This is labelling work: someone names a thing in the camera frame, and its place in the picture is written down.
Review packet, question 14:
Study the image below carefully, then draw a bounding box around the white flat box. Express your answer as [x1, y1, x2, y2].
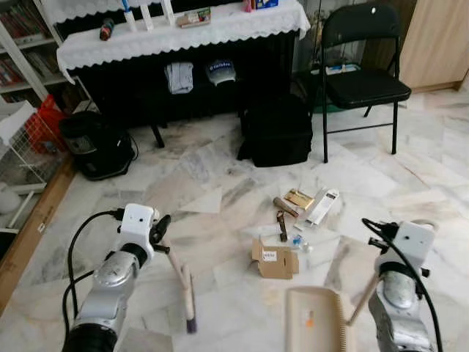
[322, 63, 363, 76]

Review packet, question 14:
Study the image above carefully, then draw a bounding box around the long white box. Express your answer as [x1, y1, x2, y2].
[303, 188, 341, 227]

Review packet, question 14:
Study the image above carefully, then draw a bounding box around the flat printed box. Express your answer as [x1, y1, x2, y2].
[176, 7, 213, 29]

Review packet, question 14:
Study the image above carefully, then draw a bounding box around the brown cardboard tube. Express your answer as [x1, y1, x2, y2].
[272, 196, 302, 219]

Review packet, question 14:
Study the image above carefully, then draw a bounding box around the beige dustpan wooden handle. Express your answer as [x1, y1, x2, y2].
[284, 270, 383, 352]

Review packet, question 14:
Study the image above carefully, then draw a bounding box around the black folding chair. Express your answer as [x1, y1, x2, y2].
[320, 2, 413, 164]

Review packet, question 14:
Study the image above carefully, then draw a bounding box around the wooden handled brush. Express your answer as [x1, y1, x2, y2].
[160, 236, 199, 335]

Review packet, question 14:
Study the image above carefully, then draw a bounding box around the black backpack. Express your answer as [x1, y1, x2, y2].
[236, 93, 314, 169]

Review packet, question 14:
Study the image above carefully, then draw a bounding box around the grey folded cloth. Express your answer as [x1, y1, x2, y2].
[164, 62, 196, 95]

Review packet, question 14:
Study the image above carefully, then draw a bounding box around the small brown bottle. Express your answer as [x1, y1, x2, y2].
[276, 212, 290, 243]

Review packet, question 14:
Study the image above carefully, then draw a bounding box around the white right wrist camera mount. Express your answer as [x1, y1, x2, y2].
[380, 221, 436, 275]

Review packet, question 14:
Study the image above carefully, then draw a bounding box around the dark small bottle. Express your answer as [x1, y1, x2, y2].
[98, 18, 117, 42]

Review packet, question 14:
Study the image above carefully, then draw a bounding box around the white bookshelf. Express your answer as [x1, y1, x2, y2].
[0, 0, 78, 107]

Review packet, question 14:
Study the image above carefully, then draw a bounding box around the gold foil packet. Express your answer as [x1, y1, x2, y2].
[284, 188, 317, 213]

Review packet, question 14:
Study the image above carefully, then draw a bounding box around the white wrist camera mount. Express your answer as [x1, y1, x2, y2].
[117, 203, 160, 254]
[380, 221, 436, 275]

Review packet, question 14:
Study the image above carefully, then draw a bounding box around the white wire basket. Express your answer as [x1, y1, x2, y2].
[0, 101, 63, 193]

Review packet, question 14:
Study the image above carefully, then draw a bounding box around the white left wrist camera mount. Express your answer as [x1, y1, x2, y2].
[117, 203, 160, 254]

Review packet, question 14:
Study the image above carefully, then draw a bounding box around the brown cardboard box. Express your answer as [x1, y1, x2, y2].
[251, 238, 300, 280]

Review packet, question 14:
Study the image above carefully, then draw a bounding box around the wooden shelf plinth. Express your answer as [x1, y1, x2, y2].
[0, 155, 79, 312]

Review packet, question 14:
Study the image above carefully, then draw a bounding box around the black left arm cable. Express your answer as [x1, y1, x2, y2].
[61, 209, 125, 345]

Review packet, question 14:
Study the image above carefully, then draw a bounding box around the grey printed cap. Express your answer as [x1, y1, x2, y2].
[204, 59, 237, 87]

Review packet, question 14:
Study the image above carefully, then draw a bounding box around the white lace cloth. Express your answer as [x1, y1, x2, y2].
[40, 0, 173, 24]
[57, 0, 311, 83]

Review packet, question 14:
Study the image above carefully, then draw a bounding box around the clear plastic bottle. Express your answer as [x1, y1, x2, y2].
[289, 232, 314, 254]

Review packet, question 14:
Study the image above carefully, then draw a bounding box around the red bag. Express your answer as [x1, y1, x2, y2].
[24, 94, 68, 156]

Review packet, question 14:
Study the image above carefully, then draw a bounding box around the light wooden drawer cupboard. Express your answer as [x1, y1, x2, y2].
[399, 0, 469, 93]

